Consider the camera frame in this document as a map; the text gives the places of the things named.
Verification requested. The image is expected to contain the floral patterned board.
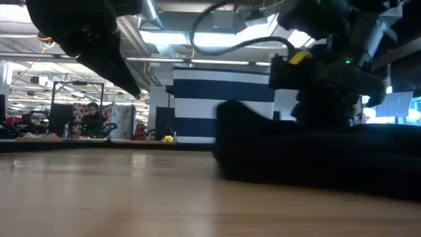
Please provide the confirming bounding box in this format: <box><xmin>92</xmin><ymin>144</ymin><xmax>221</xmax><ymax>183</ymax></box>
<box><xmin>72</xmin><ymin>103</ymin><xmax>114</xmax><ymax>131</ymax></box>

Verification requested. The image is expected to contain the grey ceiling box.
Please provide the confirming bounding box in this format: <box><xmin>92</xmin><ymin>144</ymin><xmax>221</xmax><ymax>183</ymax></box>
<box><xmin>212</xmin><ymin>9</ymin><xmax>235</xmax><ymax>30</ymax></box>

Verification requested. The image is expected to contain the white paper sheet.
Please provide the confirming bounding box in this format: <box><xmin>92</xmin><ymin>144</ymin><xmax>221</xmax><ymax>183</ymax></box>
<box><xmin>376</xmin><ymin>91</ymin><xmax>414</xmax><ymax>118</ymax></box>

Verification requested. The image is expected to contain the black garment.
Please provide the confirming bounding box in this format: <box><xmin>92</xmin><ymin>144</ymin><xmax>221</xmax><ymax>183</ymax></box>
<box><xmin>213</xmin><ymin>100</ymin><xmax>421</xmax><ymax>201</ymax></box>

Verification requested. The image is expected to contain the red background item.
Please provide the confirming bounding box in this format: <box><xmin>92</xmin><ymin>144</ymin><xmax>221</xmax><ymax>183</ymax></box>
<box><xmin>134</xmin><ymin>122</ymin><xmax>148</xmax><ymax>141</ymax></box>
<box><xmin>5</xmin><ymin>117</ymin><xmax>24</xmax><ymax>128</ymax></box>

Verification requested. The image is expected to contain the yellow black ceiling cord reel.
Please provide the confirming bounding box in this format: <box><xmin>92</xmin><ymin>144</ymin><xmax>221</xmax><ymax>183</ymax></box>
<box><xmin>36</xmin><ymin>31</ymin><xmax>55</xmax><ymax>45</ymax></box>

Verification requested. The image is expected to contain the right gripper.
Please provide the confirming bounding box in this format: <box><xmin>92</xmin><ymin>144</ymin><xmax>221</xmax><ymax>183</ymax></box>
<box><xmin>292</xmin><ymin>55</ymin><xmax>387</xmax><ymax>128</ymax></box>

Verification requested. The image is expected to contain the navy white striped fabric bin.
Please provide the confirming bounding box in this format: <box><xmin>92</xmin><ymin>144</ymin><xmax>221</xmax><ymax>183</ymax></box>
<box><xmin>166</xmin><ymin>67</ymin><xmax>276</xmax><ymax>145</ymax></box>

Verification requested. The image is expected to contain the rectangular ceiling duct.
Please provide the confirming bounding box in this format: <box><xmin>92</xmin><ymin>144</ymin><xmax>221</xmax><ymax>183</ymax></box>
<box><xmin>236</xmin><ymin>11</ymin><xmax>316</xmax><ymax>49</ymax></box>

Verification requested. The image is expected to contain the silver round duct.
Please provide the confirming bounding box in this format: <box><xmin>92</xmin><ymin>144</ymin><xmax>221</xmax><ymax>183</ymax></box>
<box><xmin>139</xmin><ymin>0</ymin><xmax>164</xmax><ymax>30</ymax></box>

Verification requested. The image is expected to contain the black cable with yellow tag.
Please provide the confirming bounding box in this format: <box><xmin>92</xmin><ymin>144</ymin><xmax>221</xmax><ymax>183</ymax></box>
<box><xmin>189</xmin><ymin>0</ymin><xmax>313</xmax><ymax>65</ymax></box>

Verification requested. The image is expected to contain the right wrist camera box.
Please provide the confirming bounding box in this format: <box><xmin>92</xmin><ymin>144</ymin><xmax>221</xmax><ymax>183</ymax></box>
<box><xmin>268</xmin><ymin>54</ymin><xmax>316</xmax><ymax>90</ymax></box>

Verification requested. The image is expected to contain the black background rig frame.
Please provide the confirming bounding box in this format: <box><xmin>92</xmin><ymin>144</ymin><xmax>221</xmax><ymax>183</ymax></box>
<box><xmin>51</xmin><ymin>80</ymin><xmax>105</xmax><ymax>129</ymax></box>

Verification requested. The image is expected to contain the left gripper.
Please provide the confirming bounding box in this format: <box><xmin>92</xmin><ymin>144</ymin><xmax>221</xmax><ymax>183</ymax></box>
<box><xmin>26</xmin><ymin>0</ymin><xmax>143</xmax><ymax>99</ymax></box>

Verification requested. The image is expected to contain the person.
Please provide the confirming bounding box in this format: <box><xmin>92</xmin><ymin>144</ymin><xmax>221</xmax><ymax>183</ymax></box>
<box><xmin>80</xmin><ymin>101</ymin><xmax>108</xmax><ymax>138</ymax></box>
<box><xmin>37</xmin><ymin>118</ymin><xmax>52</xmax><ymax>134</ymax></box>

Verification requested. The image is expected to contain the white patterned board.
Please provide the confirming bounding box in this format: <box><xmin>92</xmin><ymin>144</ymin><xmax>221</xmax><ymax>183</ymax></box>
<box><xmin>110</xmin><ymin>103</ymin><xmax>136</xmax><ymax>141</ymax></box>

